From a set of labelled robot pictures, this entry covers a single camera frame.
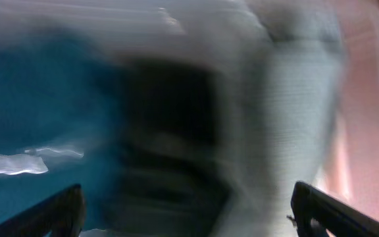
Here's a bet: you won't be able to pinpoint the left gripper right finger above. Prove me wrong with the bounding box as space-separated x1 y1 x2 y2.
290 181 379 237

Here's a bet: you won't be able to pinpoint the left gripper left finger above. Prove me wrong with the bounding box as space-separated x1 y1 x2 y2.
0 184 86 237

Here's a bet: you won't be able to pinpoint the teal blue taped garment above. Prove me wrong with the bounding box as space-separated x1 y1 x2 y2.
0 37 123 230

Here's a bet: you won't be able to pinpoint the black garment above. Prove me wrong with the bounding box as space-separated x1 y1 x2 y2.
103 58 232 236

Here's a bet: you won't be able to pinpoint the light blue jeans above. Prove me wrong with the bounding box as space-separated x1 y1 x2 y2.
0 1 343 236

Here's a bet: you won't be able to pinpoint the clear plastic storage bin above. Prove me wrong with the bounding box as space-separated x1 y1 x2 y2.
316 0 379 221

